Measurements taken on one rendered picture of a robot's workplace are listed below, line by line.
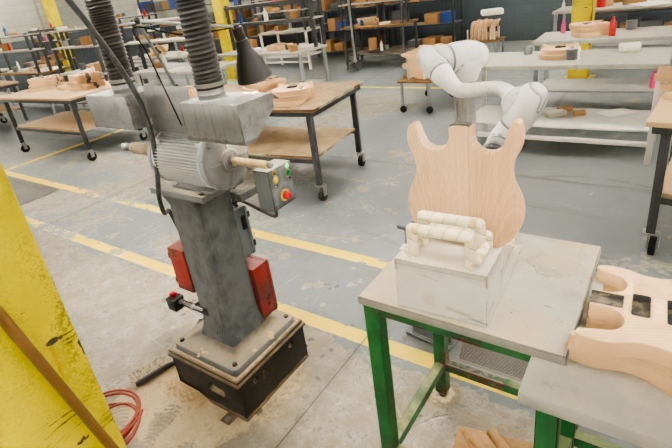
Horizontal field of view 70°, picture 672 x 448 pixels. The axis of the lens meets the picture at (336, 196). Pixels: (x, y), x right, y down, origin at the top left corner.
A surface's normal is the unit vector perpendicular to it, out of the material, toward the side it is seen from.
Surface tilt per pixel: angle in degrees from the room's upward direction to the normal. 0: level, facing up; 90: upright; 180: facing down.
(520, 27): 90
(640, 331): 0
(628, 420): 0
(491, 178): 90
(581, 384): 0
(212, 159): 87
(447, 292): 90
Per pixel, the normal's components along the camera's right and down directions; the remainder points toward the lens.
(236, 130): -0.55, 0.40
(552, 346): -0.13, -0.90
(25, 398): 0.82, 0.14
